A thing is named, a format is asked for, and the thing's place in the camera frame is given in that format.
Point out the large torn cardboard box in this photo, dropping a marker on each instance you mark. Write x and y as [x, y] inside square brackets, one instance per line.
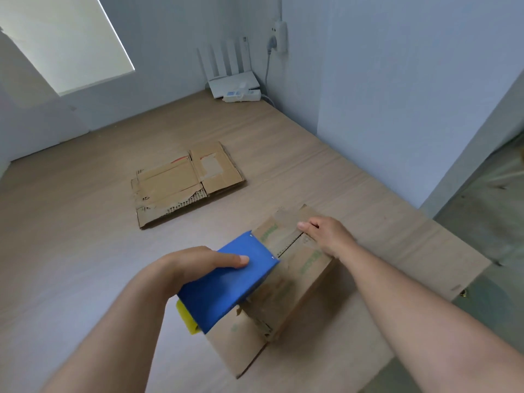
[294, 290]

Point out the person's left forearm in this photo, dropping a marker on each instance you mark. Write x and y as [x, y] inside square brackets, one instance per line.
[106, 339]

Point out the white power strip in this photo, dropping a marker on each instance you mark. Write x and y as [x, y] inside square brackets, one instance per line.
[247, 96]

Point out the person's right forearm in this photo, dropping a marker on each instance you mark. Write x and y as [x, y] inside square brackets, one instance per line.
[434, 315]

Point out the blue tape dispenser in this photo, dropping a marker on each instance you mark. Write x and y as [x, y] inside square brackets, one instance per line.
[221, 294]

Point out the person's right hand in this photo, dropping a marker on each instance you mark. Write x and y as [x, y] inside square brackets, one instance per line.
[331, 237]

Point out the clear yellowish tape roll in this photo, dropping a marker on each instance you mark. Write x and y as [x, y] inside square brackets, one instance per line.
[188, 319]

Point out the white router with antennas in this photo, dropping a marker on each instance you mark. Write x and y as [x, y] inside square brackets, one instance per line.
[233, 83]

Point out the peeled-surface cardboard box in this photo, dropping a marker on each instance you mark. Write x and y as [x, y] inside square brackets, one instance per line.
[225, 175]

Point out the bright window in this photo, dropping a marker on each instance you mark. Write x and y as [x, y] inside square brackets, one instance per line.
[69, 40]

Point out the person's left hand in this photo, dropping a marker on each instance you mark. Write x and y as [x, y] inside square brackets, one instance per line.
[188, 266]

